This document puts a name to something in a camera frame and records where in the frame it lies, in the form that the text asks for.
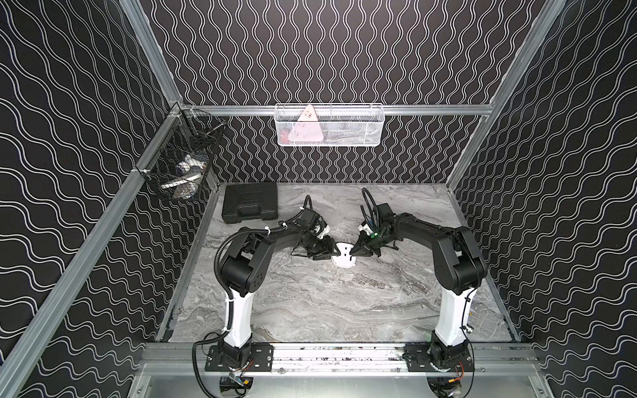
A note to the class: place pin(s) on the pink triangular card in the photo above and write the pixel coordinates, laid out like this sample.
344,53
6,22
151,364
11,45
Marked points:
307,129

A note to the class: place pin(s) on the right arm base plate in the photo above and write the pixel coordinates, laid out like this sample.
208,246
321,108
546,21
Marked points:
436,358

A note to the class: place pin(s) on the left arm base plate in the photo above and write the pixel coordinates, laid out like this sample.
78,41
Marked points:
240,357

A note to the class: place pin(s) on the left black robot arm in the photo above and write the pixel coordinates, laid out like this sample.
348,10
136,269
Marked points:
241,265

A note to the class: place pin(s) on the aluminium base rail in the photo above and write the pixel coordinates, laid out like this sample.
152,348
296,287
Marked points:
341,359

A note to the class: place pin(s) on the white wire wall basket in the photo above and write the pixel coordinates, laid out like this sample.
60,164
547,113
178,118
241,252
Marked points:
344,125

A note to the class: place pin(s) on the black plastic tool case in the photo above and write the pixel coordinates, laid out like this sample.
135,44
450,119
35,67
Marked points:
250,201

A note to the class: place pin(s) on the black wire wall basket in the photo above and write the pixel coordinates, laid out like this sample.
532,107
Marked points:
195,132

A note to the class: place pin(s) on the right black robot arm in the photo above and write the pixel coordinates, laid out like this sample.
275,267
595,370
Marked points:
459,269

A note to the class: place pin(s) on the white square alarm clock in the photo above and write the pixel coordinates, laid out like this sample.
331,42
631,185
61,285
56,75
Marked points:
342,257

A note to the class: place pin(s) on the silver items in black basket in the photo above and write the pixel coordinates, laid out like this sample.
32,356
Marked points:
189,175

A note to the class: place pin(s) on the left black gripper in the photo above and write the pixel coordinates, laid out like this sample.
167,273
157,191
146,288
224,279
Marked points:
318,244

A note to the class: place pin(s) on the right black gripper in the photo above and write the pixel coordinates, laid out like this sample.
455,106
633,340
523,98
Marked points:
362,249

